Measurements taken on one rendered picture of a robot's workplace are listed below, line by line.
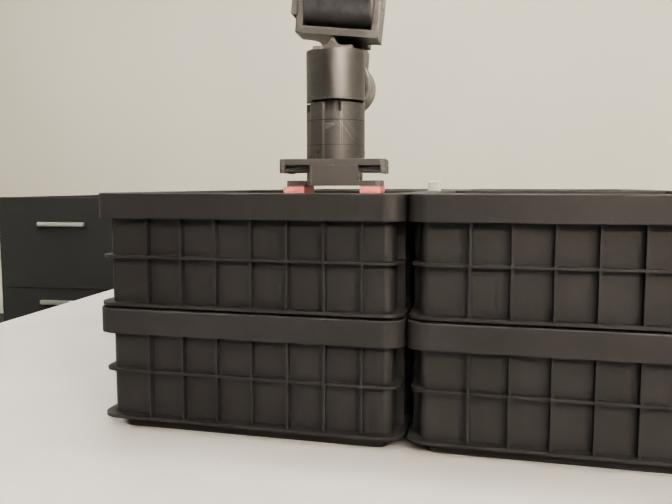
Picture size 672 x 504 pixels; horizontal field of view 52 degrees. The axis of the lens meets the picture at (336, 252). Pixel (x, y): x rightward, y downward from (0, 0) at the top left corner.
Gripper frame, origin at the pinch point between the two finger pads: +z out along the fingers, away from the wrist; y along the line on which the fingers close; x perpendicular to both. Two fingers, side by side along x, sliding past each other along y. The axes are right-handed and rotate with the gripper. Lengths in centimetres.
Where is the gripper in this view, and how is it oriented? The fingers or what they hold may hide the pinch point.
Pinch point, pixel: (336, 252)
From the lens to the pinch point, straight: 69.2
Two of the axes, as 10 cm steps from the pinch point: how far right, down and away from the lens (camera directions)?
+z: 0.0, 10.0, 1.0
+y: -9.9, -0.1, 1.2
